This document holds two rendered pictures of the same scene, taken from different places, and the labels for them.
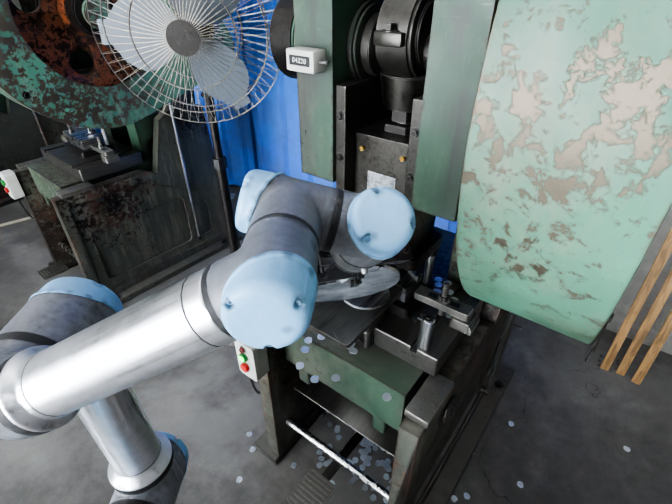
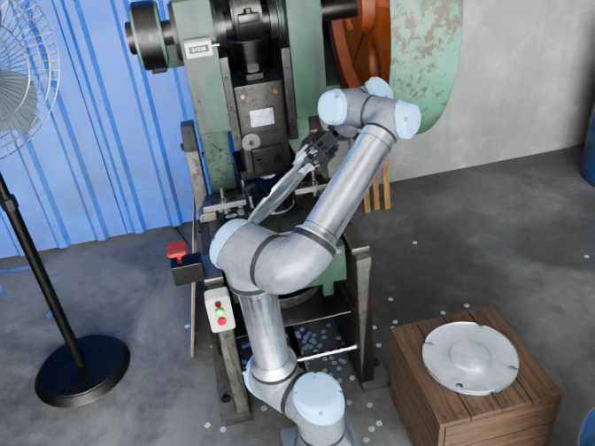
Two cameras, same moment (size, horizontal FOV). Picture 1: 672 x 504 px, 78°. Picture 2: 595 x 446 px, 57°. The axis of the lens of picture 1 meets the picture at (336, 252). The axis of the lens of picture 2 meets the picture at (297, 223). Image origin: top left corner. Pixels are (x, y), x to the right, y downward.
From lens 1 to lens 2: 1.06 m
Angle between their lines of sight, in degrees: 38
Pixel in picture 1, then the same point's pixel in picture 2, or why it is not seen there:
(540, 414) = not seen: hidden behind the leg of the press
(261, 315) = (413, 119)
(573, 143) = (428, 31)
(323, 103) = (212, 74)
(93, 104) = not seen: outside the picture
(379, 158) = (256, 98)
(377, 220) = (382, 89)
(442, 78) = (299, 31)
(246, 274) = (403, 107)
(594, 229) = (442, 60)
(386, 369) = not seen: hidden behind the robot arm
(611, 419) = (395, 234)
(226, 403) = (159, 428)
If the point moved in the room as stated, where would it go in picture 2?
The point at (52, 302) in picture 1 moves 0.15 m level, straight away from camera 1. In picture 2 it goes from (251, 226) to (177, 234)
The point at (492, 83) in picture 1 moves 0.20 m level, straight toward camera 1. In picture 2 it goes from (396, 19) to (459, 35)
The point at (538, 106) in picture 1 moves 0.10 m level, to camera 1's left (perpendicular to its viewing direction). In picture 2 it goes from (414, 22) to (391, 34)
